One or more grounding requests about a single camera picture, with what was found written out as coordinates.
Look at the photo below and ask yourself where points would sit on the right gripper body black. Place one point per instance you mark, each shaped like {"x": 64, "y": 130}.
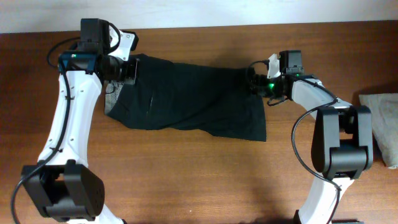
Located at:
{"x": 267, "y": 88}

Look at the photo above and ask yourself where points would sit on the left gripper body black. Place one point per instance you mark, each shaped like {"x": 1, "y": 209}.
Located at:
{"x": 122, "y": 70}

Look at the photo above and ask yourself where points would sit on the black shorts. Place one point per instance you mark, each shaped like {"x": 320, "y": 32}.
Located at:
{"x": 187, "y": 97}

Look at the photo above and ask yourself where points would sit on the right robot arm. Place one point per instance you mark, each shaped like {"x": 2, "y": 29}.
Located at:
{"x": 342, "y": 146}

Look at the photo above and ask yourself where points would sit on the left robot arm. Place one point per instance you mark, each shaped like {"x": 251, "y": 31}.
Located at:
{"x": 60, "y": 184}

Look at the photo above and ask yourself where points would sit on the grey folded cloth right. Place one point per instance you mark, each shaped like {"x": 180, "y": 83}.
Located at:
{"x": 384, "y": 124}

